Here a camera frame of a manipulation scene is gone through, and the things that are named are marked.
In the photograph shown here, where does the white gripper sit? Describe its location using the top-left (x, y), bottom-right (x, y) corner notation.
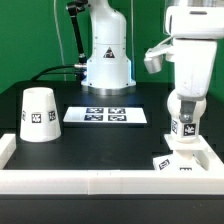
top-left (165, 6), bottom-right (224, 123)

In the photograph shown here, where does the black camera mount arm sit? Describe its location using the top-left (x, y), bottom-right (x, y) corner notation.
top-left (66, 0), bottom-right (88, 70)

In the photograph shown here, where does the white thin cable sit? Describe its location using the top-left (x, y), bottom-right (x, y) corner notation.
top-left (53, 0), bottom-right (68, 82)

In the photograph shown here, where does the white U-shaped fence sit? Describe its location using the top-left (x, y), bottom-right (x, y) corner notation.
top-left (0, 134), bottom-right (224, 195)

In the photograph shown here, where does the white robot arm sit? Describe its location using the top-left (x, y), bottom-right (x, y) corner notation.
top-left (83, 0), bottom-right (224, 123)

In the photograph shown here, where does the white lamp bulb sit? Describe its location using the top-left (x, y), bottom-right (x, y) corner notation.
top-left (167, 90), bottom-right (206, 143)

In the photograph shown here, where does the white marker sheet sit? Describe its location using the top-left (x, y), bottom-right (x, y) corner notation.
top-left (63, 107), bottom-right (147, 124)

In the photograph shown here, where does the black cable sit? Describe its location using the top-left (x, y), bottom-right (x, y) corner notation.
top-left (30, 64), bottom-right (88, 82)

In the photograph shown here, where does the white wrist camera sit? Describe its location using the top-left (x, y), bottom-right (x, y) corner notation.
top-left (144, 44), bottom-right (174, 74)

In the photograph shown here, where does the white lamp base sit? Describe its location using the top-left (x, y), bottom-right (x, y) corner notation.
top-left (153, 134), bottom-right (209, 172)

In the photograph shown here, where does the white lamp shade cone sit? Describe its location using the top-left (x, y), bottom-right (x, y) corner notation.
top-left (20, 87), bottom-right (61, 142)

